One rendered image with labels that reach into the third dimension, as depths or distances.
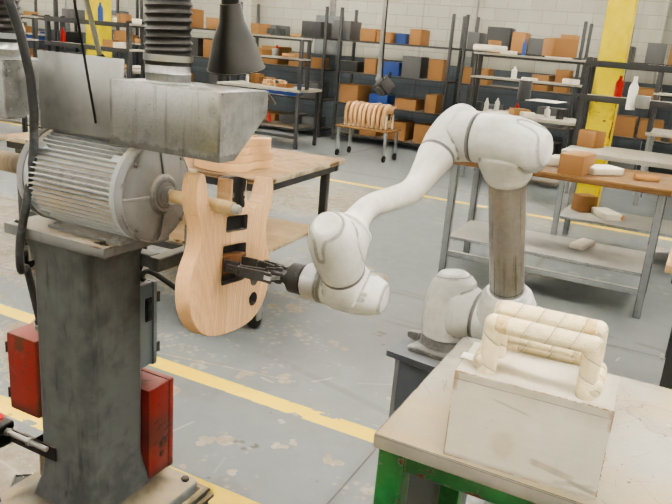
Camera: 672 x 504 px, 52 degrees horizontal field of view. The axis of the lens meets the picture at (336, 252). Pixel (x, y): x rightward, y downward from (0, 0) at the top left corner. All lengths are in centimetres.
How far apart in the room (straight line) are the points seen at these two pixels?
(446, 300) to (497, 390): 96
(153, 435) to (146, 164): 90
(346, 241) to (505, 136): 56
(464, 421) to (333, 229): 46
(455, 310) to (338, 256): 81
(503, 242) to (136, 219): 98
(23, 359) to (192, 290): 67
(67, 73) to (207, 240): 53
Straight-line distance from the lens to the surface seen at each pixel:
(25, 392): 221
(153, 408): 220
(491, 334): 124
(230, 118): 147
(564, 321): 130
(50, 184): 188
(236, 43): 166
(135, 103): 159
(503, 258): 201
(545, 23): 1258
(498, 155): 181
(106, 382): 204
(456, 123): 187
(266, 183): 186
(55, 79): 188
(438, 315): 222
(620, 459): 147
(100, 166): 177
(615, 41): 822
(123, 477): 224
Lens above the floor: 164
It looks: 17 degrees down
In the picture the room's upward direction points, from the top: 5 degrees clockwise
